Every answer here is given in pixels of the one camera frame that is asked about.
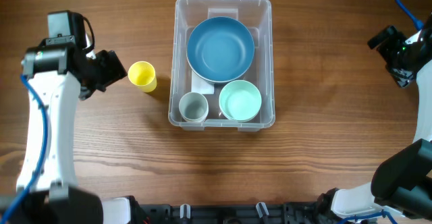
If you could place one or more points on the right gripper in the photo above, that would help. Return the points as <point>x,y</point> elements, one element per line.
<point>403,77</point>

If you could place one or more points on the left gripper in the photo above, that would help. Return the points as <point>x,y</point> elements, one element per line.
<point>115,69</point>

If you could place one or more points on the grey cup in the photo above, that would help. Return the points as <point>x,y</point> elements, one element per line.
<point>194,107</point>

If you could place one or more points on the dark blue bowl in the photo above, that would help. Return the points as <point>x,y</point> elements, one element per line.
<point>220,49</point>

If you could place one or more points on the mint green small bowl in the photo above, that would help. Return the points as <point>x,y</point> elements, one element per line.
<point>240,100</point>

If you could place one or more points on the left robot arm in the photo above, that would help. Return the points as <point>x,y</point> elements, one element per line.
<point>47,188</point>

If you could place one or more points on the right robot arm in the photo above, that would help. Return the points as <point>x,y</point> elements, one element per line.
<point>401,185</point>

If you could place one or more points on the white label in container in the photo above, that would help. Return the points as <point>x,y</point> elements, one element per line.
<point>200,85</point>

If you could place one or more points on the clear plastic storage container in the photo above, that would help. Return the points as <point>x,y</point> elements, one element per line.
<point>256,15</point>

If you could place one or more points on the yellow cup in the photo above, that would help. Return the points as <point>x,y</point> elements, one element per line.
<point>143,75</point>

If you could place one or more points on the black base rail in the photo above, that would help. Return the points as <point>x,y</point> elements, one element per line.
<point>287,213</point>

